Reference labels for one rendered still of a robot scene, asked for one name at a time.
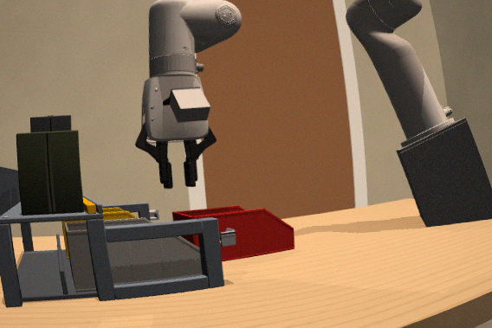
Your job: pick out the dark grey metal shelf frame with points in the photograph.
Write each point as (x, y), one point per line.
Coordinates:
(38, 271)

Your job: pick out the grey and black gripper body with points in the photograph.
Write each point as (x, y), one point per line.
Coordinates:
(161, 123)

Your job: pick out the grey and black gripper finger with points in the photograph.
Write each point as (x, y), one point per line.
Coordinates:
(192, 152)
(159, 153)

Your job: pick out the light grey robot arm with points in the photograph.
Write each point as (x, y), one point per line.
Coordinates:
(174, 26)

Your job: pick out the yellow open bin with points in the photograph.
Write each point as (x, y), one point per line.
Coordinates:
(113, 214)

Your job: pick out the yellow long thin bar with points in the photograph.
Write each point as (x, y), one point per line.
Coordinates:
(89, 207)

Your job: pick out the red bin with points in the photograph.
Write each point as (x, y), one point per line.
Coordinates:
(258, 231)

